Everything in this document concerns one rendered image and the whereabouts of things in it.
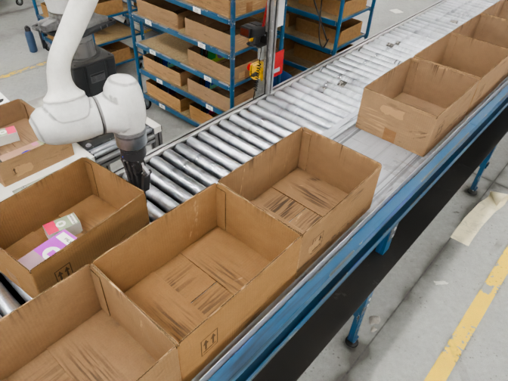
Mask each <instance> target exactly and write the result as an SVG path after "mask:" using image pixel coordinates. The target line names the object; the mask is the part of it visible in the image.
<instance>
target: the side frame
mask: <svg viewBox="0 0 508 381"><path fill-rule="evenodd" d="M507 106H508V84H507V85H506V86H505V87H504V88H503V89H502V90H501V91H500V92H499V93H498V94H497V95H496V96H495V97H494V98H493V99H492V100H491V101H490V102H489V103H488V104H487V105H486V106H485V107H484V108H483V109H482V110H480V111H479V112H478V113H477V114H476V115H475V116H474V117H473V118H472V119H471V120H470V121H469V122H468V123H467V124H466V125H465V126H464V127H463V128H462V129H461V130H460V131H459V132H458V133H457V134H456V135H455V136H454V137H453V138H452V139H451V140H450V141H449V142H448V143H447V144H446V145H445V146H444V147H443V148H442V149H441V150H440V151H439V152H438V153H437V154H436V155H435V156H434V157H433V158H432V159H431V160H430V161H429V162H428V163H427V164H426V165H425V166H424V167H423V168H422V169H421V170H420V171H419V172H418V173H417V174H416V175H415V176H414V177H412V179H411V180H409V182H408V183H406V185H405V186H403V188H402V189H400V191H399V192H397V194H396V195H394V197H393V198H392V199H391V200H390V201H389V202H387V204H386V205H384V207H383V208H381V210H380V211H378V213H377V214H375V216H374V217H372V219H371V220H369V222H368V223H366V225H365V226H363V228H362V229H360V231H359V232H358V233H356V235H355V236H353V238H352V239H350V241H349V242H347V243H346V244H345V245H344V246H343V247H342V248H341V249H340V250H339V251H338V252H337V253H336V254H335V255H334V256H333V257H332V258H331V259H330V260H329V261H328V262H327V263H326V264H325V265H324V266H323V267H322V268H321V269H320V270H319V271H318V272H317V273H316V274H315V275H314V276H313V277H312V278H311V279H310V280H309V281H308V282H307V283H306V284H305V285H304V286H303V287H302V288H301V289H300V290H299V291H298V292H297V293H296V294H295V295H294V296H293V297H292V298H291V299H290V300H289V301H288V302H287V303H286V304H285V305H284V306H283V307H282V308H281V309H280V310H278V311H277V312H276V313H275V314H274V315H273V316H272V317H271V318H270V319H269V320H268V321H267V322H266V323H265V324H264V325H263V326H262V327H261V328H260V329H259V330H258V331H257V332H256V333H255V334H254V335H253V336H252V337H251V338H250V339H249V340H248V341H247V342H246V343H245V344H244V345H243V346H242V347H241V348H240V349H239V350H238V351H237V352H236V353H235V354H234V355H233V356H232V357H231V358H230V359H229V360H228V361H227V362H226V363H225V364H224V365H223V366H222V367H221V368H220V369H219V370H218V371H217V372H216V373H215V374H214V375H213V376H211V377H210V378H209V379H208V380H207V381H252V380H253V379H254V378H255V377H256V375H257V374H258V373H259V372H260V371H261V370H262V369H263V368H264V367H265V365H266V364H267V363H268V362H269V361H270V360H271V359H272V358H273V357H274V356H275V355H276V354H277V353H278V352H279V351H280V350H281V349H282V348H283V347H284V346H285V345H286V343H287V342H288V341H289V340H290V339H291V338H292V337H293V336H294V335H295V334H296V332H297V331H298V330H299V329H300V328H301V327H302V326H303V325H304V324H305V322H306V321H307V320H308V319H309V318H310V317H311V316H312V315H313V314H314V313H315V312H316V311H317V310H318V309H319V308H320V307H321V306H322V305H323V304H324V303H325V302H326V300H327V299H328V298H329V297H330V296H331V295H332V294H333V293H334V292H335V291H336V289H337V288H338V287H339V286H340V285H341V284H342V283H343V282H344V281H345V280H346V278H347V277H348V276H349V275H350V274H351V273H352V272H353V271H354V270H355V269H356V268H357V267H358V266H359V265H360V264H361V263H362V262H363V261H364V260H365V259H366V257H367V256H368V255H369V254H370V253H371V252H372V251H373V250H374V249H375V248H376V246H377V245H378V244H379V243H380V242H381V241H382V240H383V239H384V238H385V237H386V235H387V234H388V233H389V232H390V231H391V230H392V229H393V228H394V227H395V226H396V225H397V223H399V222H400V220H402V219H403V217H405V216H406V214H407V213H408V212H409V211H410V210H411V209H412V208H413V207H414V206H415V205H416V204H417V202H418V201H419V200H420V199H421V198H422V197H423V196H424V195H425V194H426V193H427V191H428V190H429V189H430V188H431V187H432V186H433V185H434V184H435V183H436V182H437V180H439V179H440V177H441V176H443V174H444V173H446V171H447V170H448V169H449V168H450V167H451V166H452V165H453V164H454V163H455V162H456V161H457V159H458V158H459V157H460V156H461V155H462V154H463V153H464V152H465V151H466V150H467V148H468V147H469V146H470V145H471V144H472V143H473V142H474V141H475V140H476V139H477V138H478V136H480V134H481V133H483V131H484V130H486V128H487V127H488V126H489V125H490V124H491V123H492V122H493V121H494V120H495V119H496V118H497V116H498V115H499V114H500V113H501V112H502V111H503V110H504V109H505V108H506V107H507Z"/></svg>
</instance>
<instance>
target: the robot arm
mask: <svg viewBox="0 0 508 381"><path fill-rule="evenodd" d="M44 1H45V4H46V7H47V9H48V16H49V17H47V18H45V19H42V20H39V21H38V25H39V26H40V27H41V29H42V31H43V32H45V33H47V32H52V31H56V30H57V32H56V34H55V37H54V40H53V42H52V44H51V48H50V51H49V54H48V59H47V67H46V74H47V83H48V92H47V94H46V96H45V97H44V98H43V102H44V104H43V106H42V107H38V108H36V109H35V110H34V111H33V113H32V114H31V115H30V118H29V124H30V125H31V126H32V128H33V131H34V132H35V134H36V136H37V138H38V139H39V141H41V142H44V143H46V144H51V145H61V144H72V143H76V142H80V141H85V140H88V139H91V138H94V137H96V136H99V135H102V134H106V133H114V136H115V140H116V146H117V147H118V148H119V150H120V154H121V156H120V157H119V158H120V159H121V161H122V164H123V166H124V169H125V173H126V175H127V178H128V180H129V182H130V183H132V184H133V185H135V186H137V187H139V188H140V189H142V190H143V191H144V193H145V196H146V191H148V190H150V174H151V173H152V171H151V169H149V170H148V169H147V168H146V163H145V161H144V158H145V156H146V154H147V150H146V144H147V133H146V126H145V121H146V118H147V114H146V106H145V102H144V96H143V93H142V90H141V87H140V85H139V84H138V82H137V81H136V79H135V78H134V77H133V76H130V75H128V74H121V73H119V74H113V75H111V76H109V77H108V78H107V81H106V82H105V83H104V87H103V92H101V93H100V94H97V95H95V96H93V97H89V98H88V97H87V96H86V94H85V92H84V91H83V90H81V89H80V88H78V87H77V86H76V85H75V84H74V82H73V79H72V76H71V72H70V69H71V63H72V60H73V56H74V54H75V52H76V49H77V48H78V46H79V43H80V41H81V39H82V36H83V34H84V32H85V30H86V29H89V28H91V27H93V26H96V25H98V24H100V23H104V22H107V21H108V16H106V15H102V14H96V13H95V12H94V10H95V8H96V6H97V3H98V0H44ZM146 201H147V197H146Z"/></svg>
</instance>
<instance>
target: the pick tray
mask: <svg viewBox="0 0 508 381"><path fill-rule="evenodd" d="M34 110H35V108H34V107H32V106H31V105H29V104H28V103H27V102H25V101H23V100H22V99H16V100H13V101H10V102H7V103H5V104H1V105H0V129H4V128H7V127H11V126H14V127H15V129H16V130H17V133H18V136H19V138H20V141H15V142H12V143H11V144H6V145H2V146H0V156H1V155H3V154H6V153H9V152H11V151H13V150H16V149H18V148H21V147H24V146H26V145H28V144H31V143H33V142H35V141H38V140H39V139H38V138H37V136H36V134H35V132H34V131H33V128H32V126H31V125H30V124H29V118H30V115H31V114H32V113H33V111H34ZM73 155H75V154H74V151H73V146H72V144H61V145H51V144H43V145H41V146H38V147H36V148H34V149H32V150H29V151H27V152H25V153H22V154H20V155H18V156H15V157H13V158H10V159H9V160H5V161H4V162H0V183H1V184H2V185H3V186H4V187H7V186H9V185H11V184H13V183H16V182H18V181H20V180H22V179H24V178H27V177H29V176H31V175H33V174H35V173H37V172H40V171H42V170H43V169H46V168H48V167H49V166H53V165H54V164H56V163H59V162H60V161H62V160H65V159H67V158H69V157H71V156H73Z"/></svg>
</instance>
